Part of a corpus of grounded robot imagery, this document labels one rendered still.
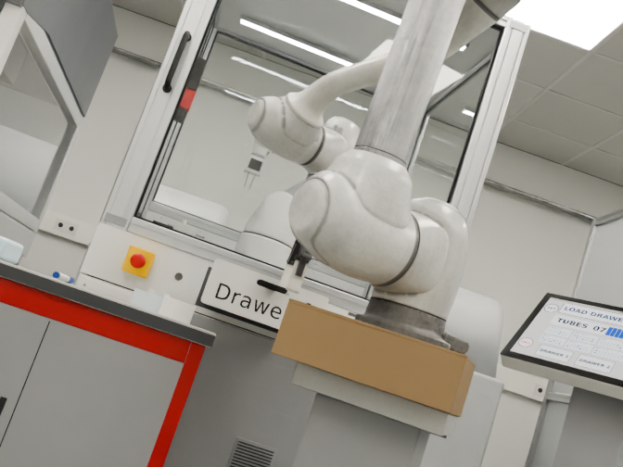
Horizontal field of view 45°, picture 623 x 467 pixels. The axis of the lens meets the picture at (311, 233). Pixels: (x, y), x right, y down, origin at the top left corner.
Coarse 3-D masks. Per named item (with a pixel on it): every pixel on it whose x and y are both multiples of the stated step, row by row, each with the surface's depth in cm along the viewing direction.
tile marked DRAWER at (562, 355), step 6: (540, 348) 205; (546, 348) 204; (552, 348) 204; (558, 348) 203; (540, 354) 203; (546, 354) 202; (552, 354) 202; (558, 354) 201; (564, 354) 201; (570, 354) 200; (564, 360) 199
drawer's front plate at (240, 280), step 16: (224, 272) 176; (240, 272) 176; (256, 272) 177; (208, 288) 175; (224, 288) 175; (240, 288) 176; (256, 288) 177; (208, 304) 174; (224, 304) 175; (272, 304) 177; (320, 304) 179; (256, 320) 176; (272, 320) 177
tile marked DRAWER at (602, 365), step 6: (582, 354) 199; (576, 360) 197; (582, 360) 197; (588, 360) 196; (594, 360) 196; (600, 360) 195; (606, 360) 195; (582, 366) 195; (588, 366) 195; (594, 366) 194; (600, 366) 194; (606, 366) 193; (612, 366) 192; (606, 372) 191
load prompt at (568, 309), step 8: (568, 304) 219; (560, 312) 216; (568, 312) 215; (576, 312) 215; (584, 312) 214; (592, 312) 213; (600, 312) 212; (608, 312) 211; (600, 320) 209; (608, 320) 208; (616, 320) 208
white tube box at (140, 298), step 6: (138, 294) 168; (144, 294) 168; (150, 294) 168; (132, 300) 167; (138, 300) 167; (144, 300) 168; (150, 300) 168; (156, 300) 168; (162, 300) 168; (138, 306) 167; (144, 306) 168; (150, 306) 168; (156, 306) 168; (156, 312) 168
